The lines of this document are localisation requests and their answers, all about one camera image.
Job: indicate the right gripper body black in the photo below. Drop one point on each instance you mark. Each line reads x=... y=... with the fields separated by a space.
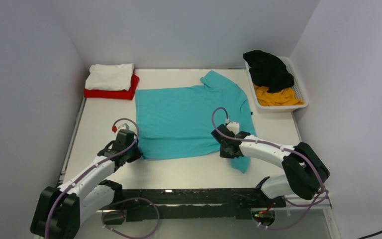
x=225 y=154

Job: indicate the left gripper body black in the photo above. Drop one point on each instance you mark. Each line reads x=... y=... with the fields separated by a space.
x=133 y=154

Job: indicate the teal t shirt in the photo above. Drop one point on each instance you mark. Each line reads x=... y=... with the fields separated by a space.
x=177 y=122

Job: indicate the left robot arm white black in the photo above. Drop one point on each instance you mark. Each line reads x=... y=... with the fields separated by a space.
x=61 y=210

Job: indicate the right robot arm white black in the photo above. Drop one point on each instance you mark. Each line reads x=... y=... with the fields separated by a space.
x=304 y=172

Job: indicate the red folded t shirt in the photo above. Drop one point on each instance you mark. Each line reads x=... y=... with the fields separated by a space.
x=122 y=95

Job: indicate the white folded t shirt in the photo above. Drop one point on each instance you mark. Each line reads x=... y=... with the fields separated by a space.
x=110 y=77

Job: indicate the yellow t shirt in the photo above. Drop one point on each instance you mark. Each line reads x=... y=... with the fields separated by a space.
x=285 y=97

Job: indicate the black t shirt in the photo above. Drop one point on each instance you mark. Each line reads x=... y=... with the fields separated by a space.
x=267 y=70

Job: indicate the white plastic basket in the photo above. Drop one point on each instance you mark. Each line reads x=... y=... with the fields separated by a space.
x=298 y=88

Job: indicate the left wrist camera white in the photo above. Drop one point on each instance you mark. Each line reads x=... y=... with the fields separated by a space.
x=117 y=128

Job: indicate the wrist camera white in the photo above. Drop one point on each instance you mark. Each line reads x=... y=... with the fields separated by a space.
x=234 y=127
x=117 y=128

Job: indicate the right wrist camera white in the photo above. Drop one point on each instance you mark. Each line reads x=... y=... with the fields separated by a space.
x=234 y=127

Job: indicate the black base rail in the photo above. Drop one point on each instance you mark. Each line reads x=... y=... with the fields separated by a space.
x=147 y=204

